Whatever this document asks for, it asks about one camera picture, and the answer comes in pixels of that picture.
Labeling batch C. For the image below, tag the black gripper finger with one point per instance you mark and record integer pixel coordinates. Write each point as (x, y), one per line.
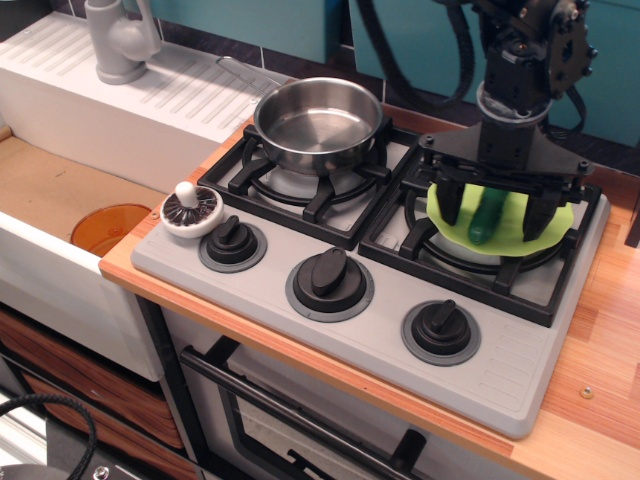
(539, 212)
(450, 194)

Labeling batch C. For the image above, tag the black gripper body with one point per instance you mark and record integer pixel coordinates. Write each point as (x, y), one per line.
(505, 157)

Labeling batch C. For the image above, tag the green toy pickle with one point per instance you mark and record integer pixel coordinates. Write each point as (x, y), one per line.
(487, 216)

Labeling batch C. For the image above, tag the white brown toy mushroom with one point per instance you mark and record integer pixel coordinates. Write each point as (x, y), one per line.
(192, 211)

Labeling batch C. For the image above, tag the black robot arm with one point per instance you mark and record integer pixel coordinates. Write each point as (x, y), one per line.
(536, 52)

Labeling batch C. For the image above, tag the light green plate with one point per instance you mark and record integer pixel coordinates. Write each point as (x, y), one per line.
(508, 238)

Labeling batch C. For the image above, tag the black right stove knob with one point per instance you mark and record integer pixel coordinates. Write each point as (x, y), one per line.
(441, 333)

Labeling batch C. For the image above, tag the black stove knob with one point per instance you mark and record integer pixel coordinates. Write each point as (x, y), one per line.
(441, 333)
(330, 287)
(233, 246)

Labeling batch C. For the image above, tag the grey toy stove top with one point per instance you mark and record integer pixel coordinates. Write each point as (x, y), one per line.
(501, 387)

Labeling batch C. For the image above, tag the black middle stove knob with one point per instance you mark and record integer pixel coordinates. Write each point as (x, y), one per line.
(330, 287)

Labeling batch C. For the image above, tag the black left stove knob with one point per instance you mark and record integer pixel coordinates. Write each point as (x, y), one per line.
(233, 246)

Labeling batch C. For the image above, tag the black right burner grate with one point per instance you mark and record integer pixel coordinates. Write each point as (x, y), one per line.
(534, 287)

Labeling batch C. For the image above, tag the black burner grate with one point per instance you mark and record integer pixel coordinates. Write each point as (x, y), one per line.
(534, 287)
(336, 209)

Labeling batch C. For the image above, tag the black left burner grate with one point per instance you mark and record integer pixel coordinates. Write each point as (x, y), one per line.
(336, 209)

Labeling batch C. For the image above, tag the steel saucepan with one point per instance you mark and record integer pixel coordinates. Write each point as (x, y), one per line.
(316, 126)

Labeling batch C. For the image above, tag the grey toy faucet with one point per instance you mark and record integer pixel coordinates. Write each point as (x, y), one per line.
(121, 45)

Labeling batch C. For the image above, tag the wooden drawer front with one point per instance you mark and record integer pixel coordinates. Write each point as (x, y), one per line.
(133, 419)

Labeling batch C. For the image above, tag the teal wall cabinet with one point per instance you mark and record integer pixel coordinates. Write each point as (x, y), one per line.
(310, 38)

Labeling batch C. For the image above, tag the oven door with handle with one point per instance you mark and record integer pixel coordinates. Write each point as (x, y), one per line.
(277, 422)

